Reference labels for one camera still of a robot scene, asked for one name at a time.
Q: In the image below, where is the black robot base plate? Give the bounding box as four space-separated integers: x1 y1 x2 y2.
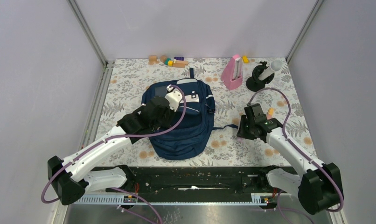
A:
105 166 288 204

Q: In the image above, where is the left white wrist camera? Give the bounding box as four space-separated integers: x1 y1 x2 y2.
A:
164 86 183 112

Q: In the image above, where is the purple wooden block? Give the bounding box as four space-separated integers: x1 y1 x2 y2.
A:
174 56 184 61

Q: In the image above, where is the long tan wooden block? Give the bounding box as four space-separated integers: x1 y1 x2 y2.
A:
172 60 188 68

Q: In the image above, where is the tan wooden cube block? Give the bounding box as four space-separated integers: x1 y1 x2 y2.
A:
148 55 158 62

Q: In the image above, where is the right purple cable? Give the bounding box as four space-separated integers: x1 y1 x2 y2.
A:
247 87 345 213

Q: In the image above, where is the teal wooden block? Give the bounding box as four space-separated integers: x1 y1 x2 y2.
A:
164 58 172 65

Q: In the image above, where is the round tan wooden block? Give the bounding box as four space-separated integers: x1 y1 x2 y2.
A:
160 55 167 63

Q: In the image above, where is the black stand with white tube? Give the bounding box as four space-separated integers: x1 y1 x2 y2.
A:
245 60 283 92

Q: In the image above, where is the navy blue student backpack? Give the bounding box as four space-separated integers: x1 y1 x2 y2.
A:
141 68 239 161

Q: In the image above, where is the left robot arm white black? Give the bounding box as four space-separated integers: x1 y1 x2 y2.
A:
41 91 186 205

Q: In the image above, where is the floral patterned table mat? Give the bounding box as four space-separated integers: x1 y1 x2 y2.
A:
97 58 316 167

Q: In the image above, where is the pink metronome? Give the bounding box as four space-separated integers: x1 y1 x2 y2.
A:
221 55 243 91

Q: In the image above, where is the slotted grey cable duct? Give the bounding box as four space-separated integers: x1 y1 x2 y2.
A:
74 193 269 206

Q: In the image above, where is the orange pink highlighter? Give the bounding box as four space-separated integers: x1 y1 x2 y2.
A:
266 108 274 119

